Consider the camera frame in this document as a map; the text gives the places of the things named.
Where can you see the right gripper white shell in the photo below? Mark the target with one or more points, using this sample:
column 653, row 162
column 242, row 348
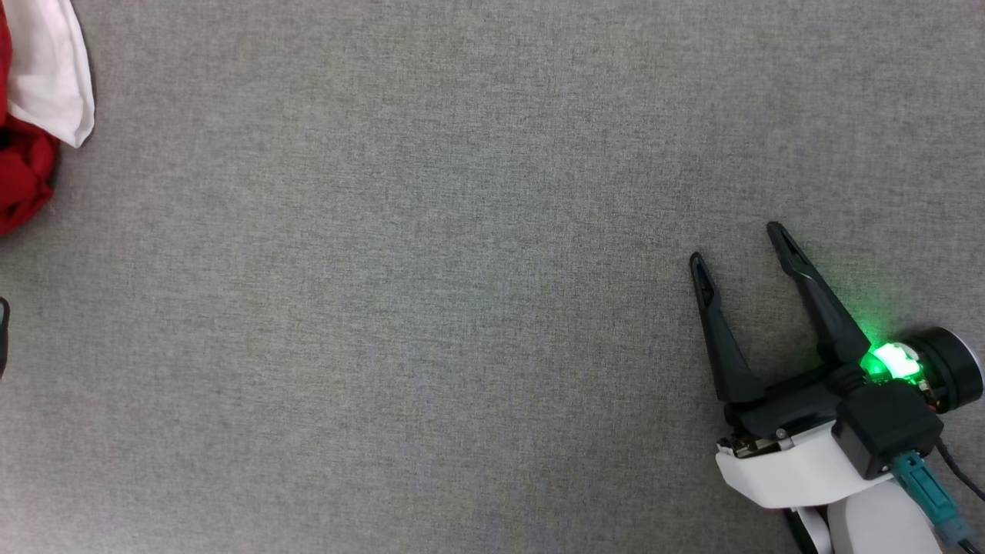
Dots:
column 800, row 465

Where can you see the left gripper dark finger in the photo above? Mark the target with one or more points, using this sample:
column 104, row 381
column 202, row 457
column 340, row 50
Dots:
column 2, row 338

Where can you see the red and white shirt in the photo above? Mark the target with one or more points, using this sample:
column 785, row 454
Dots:
column 42, row 69

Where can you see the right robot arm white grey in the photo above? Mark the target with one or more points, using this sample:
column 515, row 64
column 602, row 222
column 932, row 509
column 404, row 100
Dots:
column 877, row 523

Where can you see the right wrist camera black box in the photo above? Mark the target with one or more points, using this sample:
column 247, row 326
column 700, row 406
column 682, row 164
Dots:
column 885, row 427

